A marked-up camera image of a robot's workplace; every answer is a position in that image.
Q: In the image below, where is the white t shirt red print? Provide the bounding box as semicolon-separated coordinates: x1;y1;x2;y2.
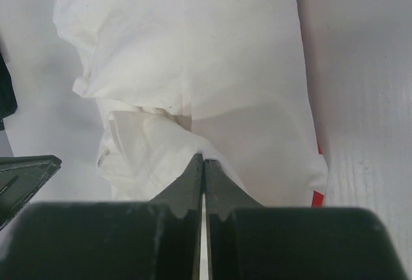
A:
53;0;328;207

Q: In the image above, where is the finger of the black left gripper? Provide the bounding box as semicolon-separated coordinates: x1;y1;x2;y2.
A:
1;155;62;229

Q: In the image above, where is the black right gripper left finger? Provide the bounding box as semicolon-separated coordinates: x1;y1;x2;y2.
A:
1;154;203;279

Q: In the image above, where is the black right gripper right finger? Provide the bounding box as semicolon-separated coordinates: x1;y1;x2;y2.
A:
204;160;406;279

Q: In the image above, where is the folded black t shirt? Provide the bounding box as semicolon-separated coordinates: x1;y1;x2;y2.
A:
0;41;18;131

